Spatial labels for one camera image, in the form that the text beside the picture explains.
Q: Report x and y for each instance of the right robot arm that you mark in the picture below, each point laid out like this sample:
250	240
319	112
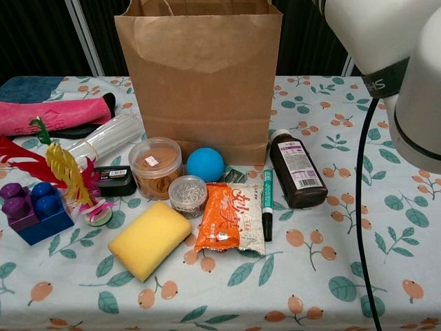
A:
379	34

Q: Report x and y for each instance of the brown paper bag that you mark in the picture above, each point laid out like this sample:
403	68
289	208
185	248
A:
200	103

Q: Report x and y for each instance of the blue ball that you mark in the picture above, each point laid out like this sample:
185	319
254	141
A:
205	164

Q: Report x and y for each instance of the small jar of paper clips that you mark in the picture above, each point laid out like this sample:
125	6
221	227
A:
187	200

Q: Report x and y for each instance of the orange pickle packet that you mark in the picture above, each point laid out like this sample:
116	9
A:
224	220

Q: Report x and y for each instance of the green marker pen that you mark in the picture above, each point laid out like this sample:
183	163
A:
267	203

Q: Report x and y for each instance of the clear jar of rubber bands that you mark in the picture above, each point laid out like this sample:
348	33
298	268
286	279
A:
155	172

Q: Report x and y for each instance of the brown medicine bottle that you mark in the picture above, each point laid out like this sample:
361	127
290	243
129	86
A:
296	172

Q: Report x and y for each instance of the yellow sponge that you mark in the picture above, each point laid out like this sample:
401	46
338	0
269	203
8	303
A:
148	241

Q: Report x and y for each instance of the small black box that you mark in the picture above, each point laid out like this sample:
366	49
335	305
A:
115	182

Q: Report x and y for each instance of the bundle of clear straws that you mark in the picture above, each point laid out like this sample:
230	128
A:
110	138

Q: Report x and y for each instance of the black partition screen panel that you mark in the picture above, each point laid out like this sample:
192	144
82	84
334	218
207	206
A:
110	41
303	41
34	34

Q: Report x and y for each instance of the colourful feather shuttlecock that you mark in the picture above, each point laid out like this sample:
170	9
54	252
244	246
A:
65	169

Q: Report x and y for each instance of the floral print tablecloth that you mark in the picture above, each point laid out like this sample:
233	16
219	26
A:
310	293

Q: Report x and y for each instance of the pink folded towel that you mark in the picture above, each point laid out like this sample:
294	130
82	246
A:
69	113

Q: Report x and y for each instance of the blue toy building block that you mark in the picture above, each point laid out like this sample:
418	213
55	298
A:
51	220

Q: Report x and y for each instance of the purple toy building block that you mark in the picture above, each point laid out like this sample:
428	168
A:
15	207

